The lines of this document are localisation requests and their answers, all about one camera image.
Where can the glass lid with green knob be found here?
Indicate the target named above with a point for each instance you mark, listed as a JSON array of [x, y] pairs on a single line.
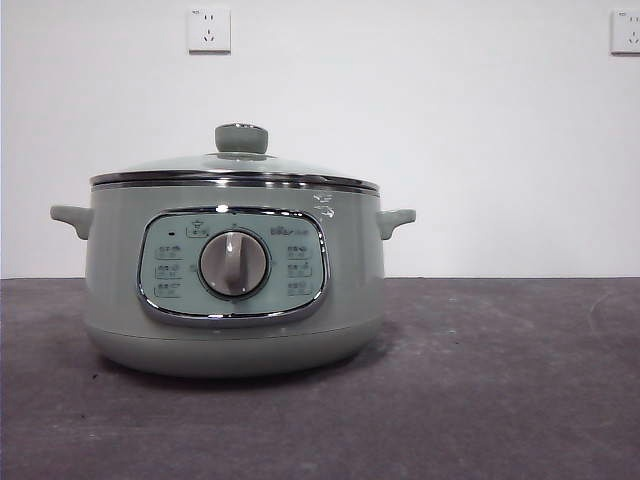
[[241, 139]]

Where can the pale green electric pot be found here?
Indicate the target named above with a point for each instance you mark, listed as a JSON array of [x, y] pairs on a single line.
[[120, 260]]

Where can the white wall socket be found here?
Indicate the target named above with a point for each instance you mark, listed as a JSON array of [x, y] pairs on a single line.
[[210, 30], [627, 32]]

